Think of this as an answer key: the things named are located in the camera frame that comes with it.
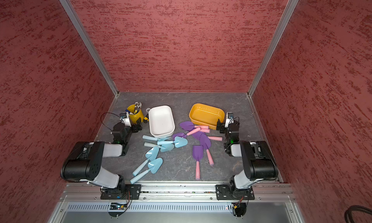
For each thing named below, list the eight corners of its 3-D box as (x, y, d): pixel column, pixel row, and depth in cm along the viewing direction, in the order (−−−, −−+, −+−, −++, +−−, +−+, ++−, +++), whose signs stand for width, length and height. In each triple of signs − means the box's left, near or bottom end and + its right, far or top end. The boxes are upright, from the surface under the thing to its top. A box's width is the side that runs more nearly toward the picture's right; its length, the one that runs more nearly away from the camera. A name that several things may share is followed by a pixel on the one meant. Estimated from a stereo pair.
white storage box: (151, 141, 94) (150, 137, 90) (149, 111, 110) (147, 107, 105) (177, 136, 97) (176, 132, 92) (171, 107, 112) (170, 103, 108)
